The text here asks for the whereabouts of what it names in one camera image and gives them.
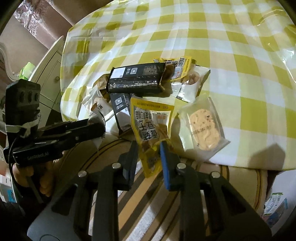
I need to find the white carved cabinet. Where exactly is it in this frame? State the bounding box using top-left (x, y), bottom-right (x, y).
top-left (0, 35), bottom-right (67, 121)

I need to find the white blue box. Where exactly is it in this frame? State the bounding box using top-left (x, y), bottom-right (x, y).
top-left (0, 174), bottom-right (18, 203)

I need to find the green yellow snack packet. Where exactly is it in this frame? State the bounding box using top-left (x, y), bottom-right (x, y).
top-left (153, 56), bottom-right (197, 81)

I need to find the clear cookie packet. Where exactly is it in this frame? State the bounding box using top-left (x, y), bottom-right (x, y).
top-left (178, 97), bottom-right (231, 161)

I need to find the green tissue pack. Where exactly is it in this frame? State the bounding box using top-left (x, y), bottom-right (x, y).
top-left (19, 61), bottom-right (36, 80)

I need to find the person's left hand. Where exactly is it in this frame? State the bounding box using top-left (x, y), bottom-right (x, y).
top-left (13, 160), bottom-right (55, 197)

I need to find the white nut snack packet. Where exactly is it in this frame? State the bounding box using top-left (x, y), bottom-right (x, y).
top-left (171, 65), bottom-right (211, 102)

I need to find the white brown snack packet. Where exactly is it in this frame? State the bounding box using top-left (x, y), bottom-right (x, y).
top-left (81, 85), bottom-right (116, 118)

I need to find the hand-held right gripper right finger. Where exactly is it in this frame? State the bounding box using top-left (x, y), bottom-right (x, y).
top-left (159, 140), bottom-right (272, 241)

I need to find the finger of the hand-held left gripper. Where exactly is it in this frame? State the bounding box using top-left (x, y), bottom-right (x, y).
top-left (38, 118), bottom-right (106, 139)
top-left (41, 136), bottom-right (104, 151)

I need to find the black snack packet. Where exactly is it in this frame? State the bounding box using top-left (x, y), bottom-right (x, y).
top-left (106, 62), bottom-right (167, 94)
top-left (110, 93), bottom-right (134, 136)

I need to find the white green packet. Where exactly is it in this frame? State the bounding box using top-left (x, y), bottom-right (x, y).
top-left (264, 191), bottom-right (289, 223)

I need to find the golden brown snack packet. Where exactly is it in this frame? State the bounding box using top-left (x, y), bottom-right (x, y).
top-left (95, 74), bottom-right (111, 98)

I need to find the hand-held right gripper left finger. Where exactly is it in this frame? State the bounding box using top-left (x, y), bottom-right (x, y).
top-left (51, 140), bottom-right (139, 241)

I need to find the yellow white checked tablecloth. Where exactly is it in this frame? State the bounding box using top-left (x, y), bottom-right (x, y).
top-left (60, 0), bottom-right (296, 172)

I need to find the black cable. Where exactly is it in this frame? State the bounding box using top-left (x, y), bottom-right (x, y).
top-left (8, 136), bottom-right (21, 172)

